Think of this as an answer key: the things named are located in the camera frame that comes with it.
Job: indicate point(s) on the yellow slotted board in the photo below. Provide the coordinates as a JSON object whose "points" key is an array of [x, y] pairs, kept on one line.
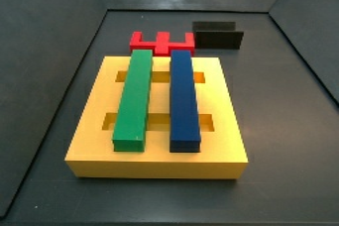
{"points": [[222, 158]]}

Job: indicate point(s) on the blue long bar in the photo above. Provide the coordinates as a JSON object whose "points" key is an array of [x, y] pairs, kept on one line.
{"points": [[184, 129]]}

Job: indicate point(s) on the green long bar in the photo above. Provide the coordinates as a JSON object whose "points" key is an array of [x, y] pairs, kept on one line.
{"points": [[128, 136]]}

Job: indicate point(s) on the red comb-shaped block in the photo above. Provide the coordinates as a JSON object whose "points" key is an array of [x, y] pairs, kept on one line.
{"points": [[162, 46]]}

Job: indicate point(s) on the black angle bracket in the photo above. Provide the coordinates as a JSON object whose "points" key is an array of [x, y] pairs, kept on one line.
{"points": [[216, 35]]}

